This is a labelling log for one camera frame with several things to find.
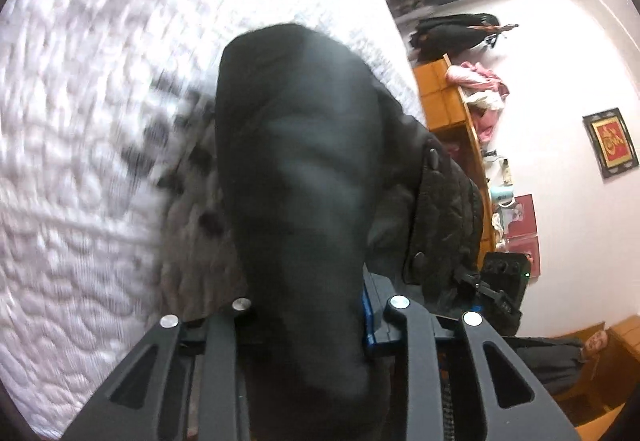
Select wooden cabinet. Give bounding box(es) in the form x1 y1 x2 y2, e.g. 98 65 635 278
412 56 496 272

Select black hanging bag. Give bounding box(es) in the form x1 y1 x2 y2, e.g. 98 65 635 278
410 14 518 62

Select wooden furniture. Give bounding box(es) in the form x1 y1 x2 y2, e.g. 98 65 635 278
550 321 640 427

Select red picture card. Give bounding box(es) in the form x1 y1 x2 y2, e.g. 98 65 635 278
510 194 538 237
505 236 541 278

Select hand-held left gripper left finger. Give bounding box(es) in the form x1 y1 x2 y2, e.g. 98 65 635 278
62 298 253 441

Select pile of pink clothes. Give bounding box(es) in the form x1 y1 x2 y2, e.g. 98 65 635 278
445 61 511 142

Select pale blue mug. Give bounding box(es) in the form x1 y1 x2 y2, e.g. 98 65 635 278
490 185 516 208

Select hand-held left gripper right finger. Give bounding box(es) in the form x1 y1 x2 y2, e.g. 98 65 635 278
361 271 581 441

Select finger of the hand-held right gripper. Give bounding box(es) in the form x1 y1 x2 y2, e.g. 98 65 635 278
452 268 503 317

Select black pants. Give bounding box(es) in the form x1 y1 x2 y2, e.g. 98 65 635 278
214 22 485 441

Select red and gold framed picture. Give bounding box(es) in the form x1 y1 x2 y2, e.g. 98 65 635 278
582 108 640 179

